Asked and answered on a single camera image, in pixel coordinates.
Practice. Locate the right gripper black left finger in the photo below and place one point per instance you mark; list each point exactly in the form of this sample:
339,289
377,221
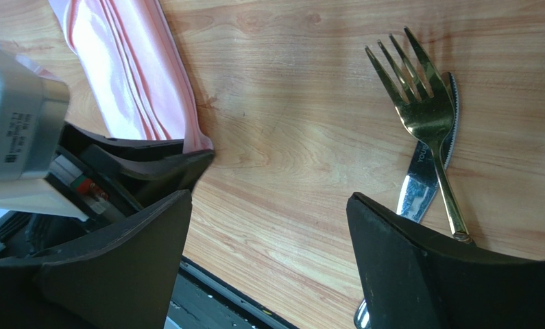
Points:
120,276

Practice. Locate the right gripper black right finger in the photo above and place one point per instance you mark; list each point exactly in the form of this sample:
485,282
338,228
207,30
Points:
415,277

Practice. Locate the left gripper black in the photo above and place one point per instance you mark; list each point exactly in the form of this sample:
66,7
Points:
91,182

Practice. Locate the pink cloth napkin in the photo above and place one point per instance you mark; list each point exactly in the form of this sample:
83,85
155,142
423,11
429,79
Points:
134,68

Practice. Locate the black handled knife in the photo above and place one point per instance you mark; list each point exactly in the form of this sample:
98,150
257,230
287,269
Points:
420,184

